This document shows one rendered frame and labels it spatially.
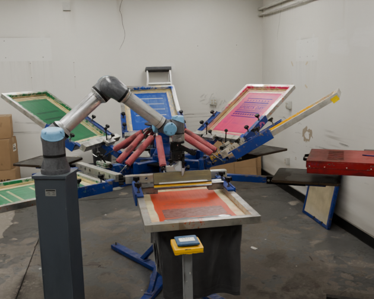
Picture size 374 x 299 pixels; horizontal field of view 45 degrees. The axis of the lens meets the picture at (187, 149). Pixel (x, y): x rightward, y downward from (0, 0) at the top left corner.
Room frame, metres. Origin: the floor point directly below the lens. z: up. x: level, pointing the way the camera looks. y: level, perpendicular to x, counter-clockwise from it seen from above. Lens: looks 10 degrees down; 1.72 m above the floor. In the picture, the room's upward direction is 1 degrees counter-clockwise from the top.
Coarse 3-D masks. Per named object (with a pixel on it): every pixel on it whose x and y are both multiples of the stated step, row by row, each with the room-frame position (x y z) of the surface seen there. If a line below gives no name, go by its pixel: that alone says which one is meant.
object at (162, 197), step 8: (160, 192) 2.75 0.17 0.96; (168, 192) 2.75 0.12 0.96; (176, 192) 2.75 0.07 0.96; (152, 200) 2.59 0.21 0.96; (160, 200) 2.58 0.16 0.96; (168, 200) 2.58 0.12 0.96; (176, 200) 2.58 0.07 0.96; (184, 200) 2.57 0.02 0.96; (160, 208) 2.42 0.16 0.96; (184, 208) 2.41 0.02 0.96; (160, 216) 2.29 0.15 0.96; (168, 216) 2.28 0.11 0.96; (176, 216) 2.28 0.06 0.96; (184, 216) 2.28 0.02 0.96; (192, 216) 2.27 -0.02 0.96
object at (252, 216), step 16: (224, 192) 2.69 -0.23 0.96; (144, 208) 2.32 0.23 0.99; (240, 208) 2.37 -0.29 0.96; (144, 224) 2.06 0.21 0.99; (160, 224) 2.06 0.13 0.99; (176, 224) 2.08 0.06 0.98; (192, 224) 2.09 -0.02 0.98; (208, 224) 2.10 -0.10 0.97; (224, 224) 2.12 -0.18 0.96; (240, 224) 2.13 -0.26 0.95
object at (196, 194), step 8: (184, 192) 2.74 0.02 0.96; (192, 192) 2.74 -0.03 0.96; (200, 192) 2.73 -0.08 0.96; (208, 192) 2.73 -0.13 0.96; (192, 200) 2.57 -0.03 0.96; (200, 200) 2.57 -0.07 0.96; (216, 200) 2.56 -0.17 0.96; (192, 208) 2.41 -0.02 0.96; (200, 208) 2.40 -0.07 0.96; (208, 208) 2.40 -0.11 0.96; (216, 208) 2.40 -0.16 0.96; (224, 208) 2.40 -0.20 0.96; (200, 216) 2.27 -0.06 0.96
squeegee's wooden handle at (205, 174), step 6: (156, 174) 2.65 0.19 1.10; (162, 174) 2.66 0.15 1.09; (168, 174) 2.66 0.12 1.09; (174, 174) 2.67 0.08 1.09; (180, 174) 2.67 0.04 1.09; (186, 174) 2.68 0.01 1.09; (192, 174) 2.68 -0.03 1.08; (198, 174) 2.69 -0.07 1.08; (204, 174) 2.69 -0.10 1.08; (210, 174) 2.70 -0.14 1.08; (156, 180) 2.63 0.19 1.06; (162, 180) 2.64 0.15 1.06; (168, 180) 2.64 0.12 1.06; (174, 180) 2.65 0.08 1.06; (180, 180) 2.66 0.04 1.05; (186, 180) 2.66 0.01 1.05; (210, 180) 2.68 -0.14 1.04
